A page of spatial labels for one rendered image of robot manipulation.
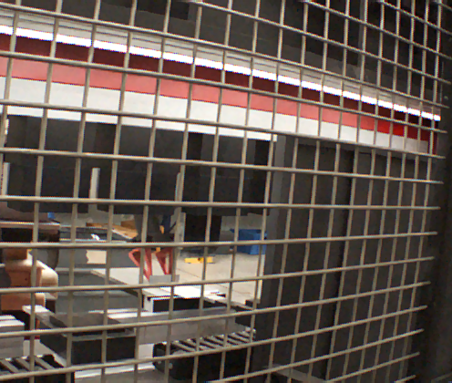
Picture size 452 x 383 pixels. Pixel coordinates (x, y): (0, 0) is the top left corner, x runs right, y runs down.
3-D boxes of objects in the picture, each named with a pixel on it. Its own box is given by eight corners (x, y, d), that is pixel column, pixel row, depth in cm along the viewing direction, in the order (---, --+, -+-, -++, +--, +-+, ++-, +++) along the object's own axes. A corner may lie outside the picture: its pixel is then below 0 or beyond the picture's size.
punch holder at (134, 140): (149, 209, 141) (157, 129, 140) (175, 215, 135) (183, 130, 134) (89, 208, 131) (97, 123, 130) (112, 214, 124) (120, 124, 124)
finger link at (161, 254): (186, 274, 153) (177, 235, 156) (160, 275, 148) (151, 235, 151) (169, 283, 158) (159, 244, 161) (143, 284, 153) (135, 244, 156)
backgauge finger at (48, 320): (58, 314, 119) (59, 288, 119) (138, 357, 100) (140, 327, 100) (1, 317, 111) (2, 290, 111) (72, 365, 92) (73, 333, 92)
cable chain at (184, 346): (320, 336, 116) (323, 316, 116) (344, 344, 112) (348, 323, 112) (150, 367, 91) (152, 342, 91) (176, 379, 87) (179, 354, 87)
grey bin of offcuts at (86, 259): (106, 323, 475) (110, 225, 471) (143, 347, 426) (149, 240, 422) (3, 325, 431) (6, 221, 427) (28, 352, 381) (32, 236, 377)
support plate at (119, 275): (149, 271, 172) (149, 267, 172) (219, 294, 153) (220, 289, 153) (90, 273, 160) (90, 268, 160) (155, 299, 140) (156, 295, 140)
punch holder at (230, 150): (221, 211, 154) (229, 136, 154) (249, 216, 148) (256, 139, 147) (169, 210, 144) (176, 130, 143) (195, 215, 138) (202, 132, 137)
